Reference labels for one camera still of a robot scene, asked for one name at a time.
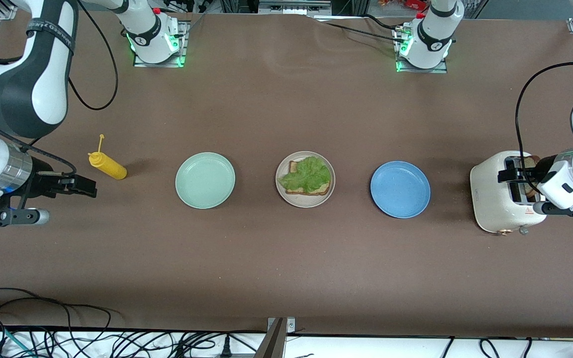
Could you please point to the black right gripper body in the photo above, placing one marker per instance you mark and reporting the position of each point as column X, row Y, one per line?
column 44, row 182

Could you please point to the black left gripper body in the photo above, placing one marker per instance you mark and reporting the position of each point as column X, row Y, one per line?
column 544, row 169

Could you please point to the brown bread slice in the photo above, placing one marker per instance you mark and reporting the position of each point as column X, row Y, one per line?
column 322, row 190
column 531, row 160

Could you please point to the green lettuce leaf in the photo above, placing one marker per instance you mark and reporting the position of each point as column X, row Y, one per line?
column 309, row 174

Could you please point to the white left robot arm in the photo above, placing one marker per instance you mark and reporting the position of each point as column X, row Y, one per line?
column 435, row 35

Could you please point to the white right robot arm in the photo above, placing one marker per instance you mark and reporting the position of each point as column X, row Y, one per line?
column 23, row 79

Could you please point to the blue plate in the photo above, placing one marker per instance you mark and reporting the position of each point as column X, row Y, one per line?
column 400, row 189

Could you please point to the pale green plate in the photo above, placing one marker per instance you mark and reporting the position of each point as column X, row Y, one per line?
column 205, row 180

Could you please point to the beige plate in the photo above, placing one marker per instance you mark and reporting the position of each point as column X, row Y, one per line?
column 305, row 201

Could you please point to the white toaster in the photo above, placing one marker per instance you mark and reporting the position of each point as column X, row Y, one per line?
column 490, row 199

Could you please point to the yellow squeeze bottle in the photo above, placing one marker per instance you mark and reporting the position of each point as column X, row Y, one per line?
column 110, row 168

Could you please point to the black power plug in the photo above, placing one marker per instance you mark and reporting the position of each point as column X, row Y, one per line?
column 226, row 348

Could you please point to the grey equipment box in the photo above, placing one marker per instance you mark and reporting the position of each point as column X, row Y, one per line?
column 294, row 6

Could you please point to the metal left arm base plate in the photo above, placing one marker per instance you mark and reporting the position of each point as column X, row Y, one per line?
column 443, row 69

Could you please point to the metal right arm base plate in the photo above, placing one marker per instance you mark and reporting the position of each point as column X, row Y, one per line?
column 182, row 47

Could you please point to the grey metal bracket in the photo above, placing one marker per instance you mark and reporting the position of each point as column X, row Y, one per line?
column 274, row 338

